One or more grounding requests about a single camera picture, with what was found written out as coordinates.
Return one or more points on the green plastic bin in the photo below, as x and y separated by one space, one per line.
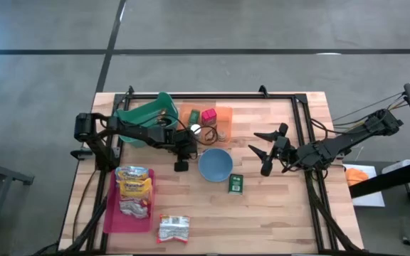
148 113

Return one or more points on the white board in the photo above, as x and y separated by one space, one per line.
368 195

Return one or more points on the small round glass jar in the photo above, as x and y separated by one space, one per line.
222 136

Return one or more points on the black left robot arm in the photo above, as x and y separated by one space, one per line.
137 131

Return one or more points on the copper coloured metal spoon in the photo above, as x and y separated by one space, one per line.
162 112

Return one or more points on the white orange ramen packet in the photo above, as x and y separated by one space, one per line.
173 229

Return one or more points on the orange cloth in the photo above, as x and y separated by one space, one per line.
356 176

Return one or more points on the red lidded spice jar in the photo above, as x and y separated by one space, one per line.
209 116

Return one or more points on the green labelled herb jar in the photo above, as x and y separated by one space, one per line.
193 116

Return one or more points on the blue bowl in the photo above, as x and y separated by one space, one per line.
215 165

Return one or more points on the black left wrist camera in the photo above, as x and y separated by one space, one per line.
181 166

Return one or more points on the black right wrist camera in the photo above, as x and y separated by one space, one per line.
266 170

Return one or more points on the white container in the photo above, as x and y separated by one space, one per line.
397 165

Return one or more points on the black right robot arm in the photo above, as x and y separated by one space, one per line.
344 142

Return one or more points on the green rectangular spice tin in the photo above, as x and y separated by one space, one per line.
236 183

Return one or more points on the clear spice jar white cap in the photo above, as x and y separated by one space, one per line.
195 129

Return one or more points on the yellow ramen packet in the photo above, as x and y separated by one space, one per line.
135 188

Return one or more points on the pink plastic bin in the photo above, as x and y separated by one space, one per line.
114 220

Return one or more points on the black aluminium frame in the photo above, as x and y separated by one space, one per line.
240 96

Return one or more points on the orange plastic bin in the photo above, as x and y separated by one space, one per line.
226 117

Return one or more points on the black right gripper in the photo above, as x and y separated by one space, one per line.
285 151

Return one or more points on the black table clamp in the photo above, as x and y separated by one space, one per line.
78 154

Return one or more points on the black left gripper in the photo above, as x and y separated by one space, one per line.
183 144

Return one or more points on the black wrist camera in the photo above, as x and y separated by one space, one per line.
181 166
266 170

